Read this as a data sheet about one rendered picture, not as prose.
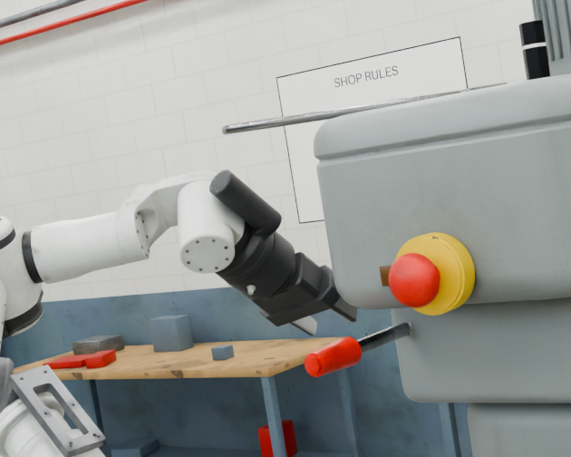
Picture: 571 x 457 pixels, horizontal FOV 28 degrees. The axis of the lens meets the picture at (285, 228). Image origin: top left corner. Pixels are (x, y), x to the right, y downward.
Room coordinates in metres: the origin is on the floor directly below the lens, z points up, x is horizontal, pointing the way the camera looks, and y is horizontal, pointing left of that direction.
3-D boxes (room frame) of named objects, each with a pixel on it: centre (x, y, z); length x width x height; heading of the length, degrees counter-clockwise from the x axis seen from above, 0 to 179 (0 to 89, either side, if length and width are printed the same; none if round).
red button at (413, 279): (0.82, -0.09, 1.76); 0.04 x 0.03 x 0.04; 52
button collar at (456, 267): (0.84, -0.10, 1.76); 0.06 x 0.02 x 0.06; 52
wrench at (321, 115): (0.96, -0.08, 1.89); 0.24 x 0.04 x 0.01; 102
